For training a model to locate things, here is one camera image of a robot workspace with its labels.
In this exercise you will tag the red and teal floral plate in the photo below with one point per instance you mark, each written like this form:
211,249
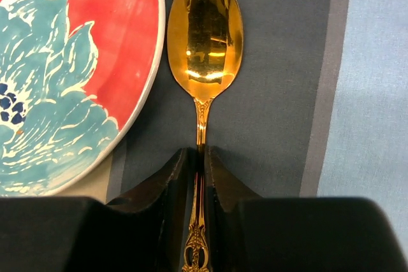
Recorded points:
75,75

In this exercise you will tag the striped cloth placemat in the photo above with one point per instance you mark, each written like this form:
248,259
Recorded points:
319,107

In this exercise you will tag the gold spoon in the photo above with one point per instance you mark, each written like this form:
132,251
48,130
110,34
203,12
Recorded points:
205,46

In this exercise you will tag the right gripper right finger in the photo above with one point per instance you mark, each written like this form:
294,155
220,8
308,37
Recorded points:
223,194

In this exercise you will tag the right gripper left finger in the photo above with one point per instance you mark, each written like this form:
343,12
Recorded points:
153,212

